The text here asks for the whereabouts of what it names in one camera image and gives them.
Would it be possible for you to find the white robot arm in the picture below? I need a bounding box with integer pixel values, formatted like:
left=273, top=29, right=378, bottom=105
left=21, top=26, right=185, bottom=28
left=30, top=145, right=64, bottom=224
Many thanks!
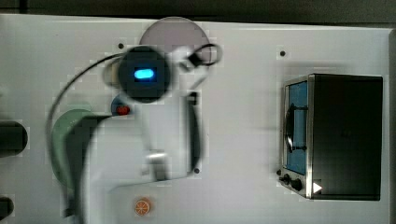
left=67, top=45, right=212, bottom=224

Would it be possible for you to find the green oval strainer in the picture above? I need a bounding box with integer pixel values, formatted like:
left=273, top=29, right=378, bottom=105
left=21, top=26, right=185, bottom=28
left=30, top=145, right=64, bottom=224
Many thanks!
left=50, top=108, right=92, bottom=189

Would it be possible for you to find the strawberry toy in bowl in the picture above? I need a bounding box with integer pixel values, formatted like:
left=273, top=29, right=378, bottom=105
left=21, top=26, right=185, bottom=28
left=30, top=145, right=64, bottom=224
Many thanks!
left=116, top=105, right=130, bottom=116

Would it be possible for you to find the blue small bowl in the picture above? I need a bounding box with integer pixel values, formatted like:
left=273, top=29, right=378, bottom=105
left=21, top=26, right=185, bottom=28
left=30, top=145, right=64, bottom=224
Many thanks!
left=110, top=95, right=131, bottom=116

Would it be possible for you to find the grey round plate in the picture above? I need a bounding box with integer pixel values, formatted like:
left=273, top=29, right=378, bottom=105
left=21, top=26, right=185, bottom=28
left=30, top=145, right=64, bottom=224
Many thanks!
left=135, top=17, right=211, bottom=63

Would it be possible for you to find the orange slice toy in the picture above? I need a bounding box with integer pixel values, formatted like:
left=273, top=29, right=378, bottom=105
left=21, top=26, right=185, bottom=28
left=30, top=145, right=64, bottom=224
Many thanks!
left=134, top=198, right=151, bottom=217

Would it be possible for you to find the black toaster oven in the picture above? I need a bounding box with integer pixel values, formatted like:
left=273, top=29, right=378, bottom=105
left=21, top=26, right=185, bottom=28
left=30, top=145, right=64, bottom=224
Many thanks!
left=276, top=74, right=383, bottom=201

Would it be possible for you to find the black object at edge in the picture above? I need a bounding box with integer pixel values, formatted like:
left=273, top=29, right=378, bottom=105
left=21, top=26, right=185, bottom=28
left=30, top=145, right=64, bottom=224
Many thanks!
left=0, top=197, right=14, bottom=219

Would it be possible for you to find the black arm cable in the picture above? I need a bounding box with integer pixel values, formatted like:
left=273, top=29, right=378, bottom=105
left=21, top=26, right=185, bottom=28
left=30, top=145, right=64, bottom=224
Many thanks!
left=46, top=52, right=125, bottom=218

